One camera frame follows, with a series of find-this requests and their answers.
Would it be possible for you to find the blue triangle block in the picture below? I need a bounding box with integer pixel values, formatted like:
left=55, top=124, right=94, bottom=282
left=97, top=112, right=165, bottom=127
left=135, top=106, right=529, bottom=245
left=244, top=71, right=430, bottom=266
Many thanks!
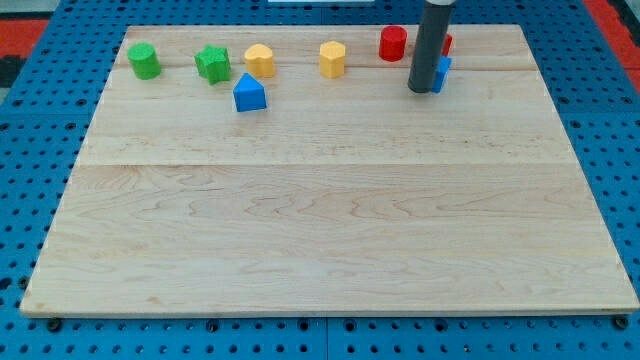
left=233, top=73, right=267, bottom=112

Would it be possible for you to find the wooden board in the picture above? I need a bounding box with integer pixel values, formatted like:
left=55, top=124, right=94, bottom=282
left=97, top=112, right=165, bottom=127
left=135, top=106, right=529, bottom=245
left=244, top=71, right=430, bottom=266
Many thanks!
left=20, top=25, right=639, bottom=318

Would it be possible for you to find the yellow hexagon block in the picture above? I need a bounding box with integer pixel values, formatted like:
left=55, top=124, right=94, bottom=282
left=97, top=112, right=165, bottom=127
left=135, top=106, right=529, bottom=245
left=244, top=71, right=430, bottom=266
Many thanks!
left=319, top=41, right=346, bottom=78

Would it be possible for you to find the yellow heart block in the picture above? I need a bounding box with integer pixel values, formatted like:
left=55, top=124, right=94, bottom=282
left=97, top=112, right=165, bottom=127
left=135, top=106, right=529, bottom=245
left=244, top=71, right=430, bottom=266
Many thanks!
left=244, top=43, right=276, bottom=78

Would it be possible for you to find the green star block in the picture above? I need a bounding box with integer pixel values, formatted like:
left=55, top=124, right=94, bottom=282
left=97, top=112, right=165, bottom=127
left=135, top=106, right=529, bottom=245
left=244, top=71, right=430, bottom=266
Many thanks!
left=194, top=45, right=231, bottom=85

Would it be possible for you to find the red cylinder block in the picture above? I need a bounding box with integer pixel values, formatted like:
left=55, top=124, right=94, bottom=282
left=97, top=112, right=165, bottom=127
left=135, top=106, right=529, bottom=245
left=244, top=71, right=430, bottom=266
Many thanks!
left=378, top=25, right=407, bottom=62

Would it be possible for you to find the blue cube block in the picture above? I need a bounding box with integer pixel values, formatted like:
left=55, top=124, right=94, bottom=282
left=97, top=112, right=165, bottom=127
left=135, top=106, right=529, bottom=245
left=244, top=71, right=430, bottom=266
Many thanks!
left=432, top=56, right=452, bottom=93

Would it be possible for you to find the red block behind rod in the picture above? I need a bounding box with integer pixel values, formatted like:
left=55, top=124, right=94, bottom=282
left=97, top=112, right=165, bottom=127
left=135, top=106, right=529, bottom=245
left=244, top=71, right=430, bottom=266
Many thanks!
left=441, top=33, right=453, bottom=56

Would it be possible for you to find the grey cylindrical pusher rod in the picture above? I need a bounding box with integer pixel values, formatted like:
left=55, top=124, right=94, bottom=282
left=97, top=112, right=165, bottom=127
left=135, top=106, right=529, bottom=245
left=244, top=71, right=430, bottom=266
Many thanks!
left=407, top=0, right=456, bottom=93

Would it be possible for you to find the green cylinder block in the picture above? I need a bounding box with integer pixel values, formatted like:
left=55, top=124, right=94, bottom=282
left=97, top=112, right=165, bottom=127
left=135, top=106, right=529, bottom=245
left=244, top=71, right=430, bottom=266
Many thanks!
left=127, top=42, right=161, bottom=80

